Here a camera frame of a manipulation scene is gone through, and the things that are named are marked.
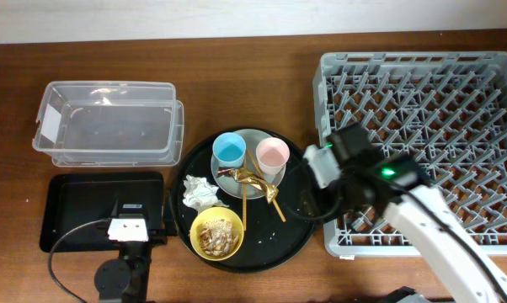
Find black rectangular tray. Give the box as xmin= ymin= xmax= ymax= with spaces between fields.
xmin=40 ymin=172 xmax=164 ymax=253

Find clear plastic bin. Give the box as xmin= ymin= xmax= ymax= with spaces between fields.
xmin=32 ymin=81 xmax=184 ymax=167

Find blue cup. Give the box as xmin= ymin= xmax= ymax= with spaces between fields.
xmin=212 ymin=132 xmax=247 ymax=168

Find wooden chopstick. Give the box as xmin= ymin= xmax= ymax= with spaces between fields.
xmin=246 ymin=149 xmax=286 ymax=222
xmin=242 ymin=156 xmax=248 ymax=231

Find gold snack wrapper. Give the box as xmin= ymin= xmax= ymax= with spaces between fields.
xmin=217 ymin=168 xmax=279 ymax=204

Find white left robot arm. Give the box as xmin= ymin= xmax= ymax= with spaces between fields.
xmin=94 ymin=202 xmax=177 ymax=303

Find black camera cable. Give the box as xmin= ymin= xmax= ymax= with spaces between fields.
xmin=283 ymin=162 xmax=343 ymax=223
xmin=47 ymin=218 xmax=111 ymax=303

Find food scraps in bowl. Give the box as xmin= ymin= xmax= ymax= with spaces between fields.
xmin=199 ymin=219 xmax=239 ymax=258

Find grey dishwasher rack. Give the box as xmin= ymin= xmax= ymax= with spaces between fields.
xmin=312 ymin=51 xmax=507 ymax=256

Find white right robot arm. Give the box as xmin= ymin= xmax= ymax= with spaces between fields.
xmin=296 ymin=124 xmax=507 ymax=302

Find pink cup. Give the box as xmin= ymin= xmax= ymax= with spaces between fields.
xmin=256 ymin=137 xmax=291 ymax=175

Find yellow bowl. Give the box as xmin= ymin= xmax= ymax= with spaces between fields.
xmin=189 ymin=207 xmax=244 ymax=262

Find black left camera cable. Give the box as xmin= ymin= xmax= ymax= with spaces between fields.
xmin=47 ymin=218 xmax=111 ymax=303

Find white napkin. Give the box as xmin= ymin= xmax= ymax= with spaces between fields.
xmin=183 ymin=175 xmax=228 ymax=213

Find grey plate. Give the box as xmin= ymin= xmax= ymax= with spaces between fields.
xmin=211 ymin=129 xmax=286 ymax=199

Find round black tray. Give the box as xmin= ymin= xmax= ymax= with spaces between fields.
xmin=164 ymin=135 xmax=315 ymax=274

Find black right camera cable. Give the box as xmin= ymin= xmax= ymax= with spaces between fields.
xmin=283 ymin=162 xmax=343 ymax=223

